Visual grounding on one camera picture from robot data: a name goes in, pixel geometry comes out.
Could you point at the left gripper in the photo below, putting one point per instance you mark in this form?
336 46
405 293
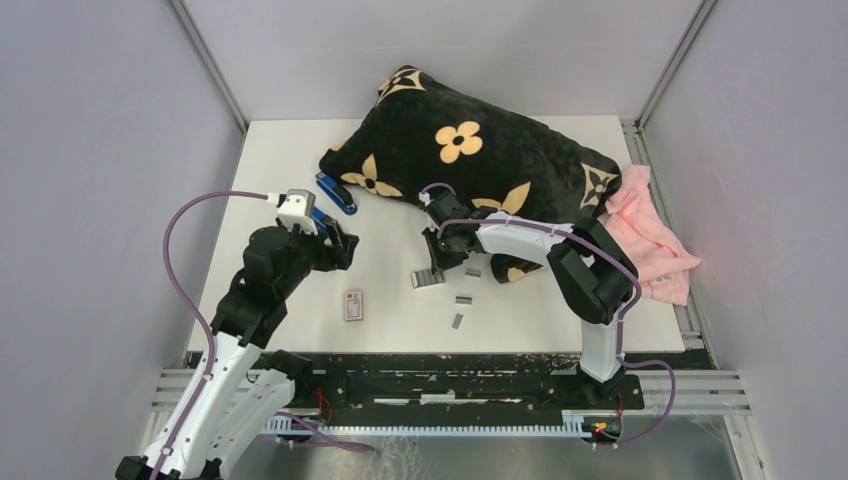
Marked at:
330 257

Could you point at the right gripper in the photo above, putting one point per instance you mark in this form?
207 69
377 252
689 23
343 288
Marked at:
440 261

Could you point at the box of staples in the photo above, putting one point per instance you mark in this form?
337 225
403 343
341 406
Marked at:
426 278

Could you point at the blue stapler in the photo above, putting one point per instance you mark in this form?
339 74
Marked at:
337 193
321 220

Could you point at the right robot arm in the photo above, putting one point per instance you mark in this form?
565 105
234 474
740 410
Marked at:
598 281

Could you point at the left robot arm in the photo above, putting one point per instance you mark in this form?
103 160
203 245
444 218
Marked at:
211 427

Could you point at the closed red white staple box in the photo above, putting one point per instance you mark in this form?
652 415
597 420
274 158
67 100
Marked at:
353 306

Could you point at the black pillow with beige flowers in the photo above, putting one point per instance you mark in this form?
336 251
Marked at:
421 133

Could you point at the pink cloth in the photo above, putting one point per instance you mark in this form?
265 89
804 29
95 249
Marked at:
662 262

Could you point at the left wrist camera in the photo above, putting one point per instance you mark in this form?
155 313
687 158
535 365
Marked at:
295 210

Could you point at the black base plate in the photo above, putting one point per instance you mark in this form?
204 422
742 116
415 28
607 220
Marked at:
469 390

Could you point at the white cable duct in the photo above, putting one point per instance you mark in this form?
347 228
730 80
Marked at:
570 427

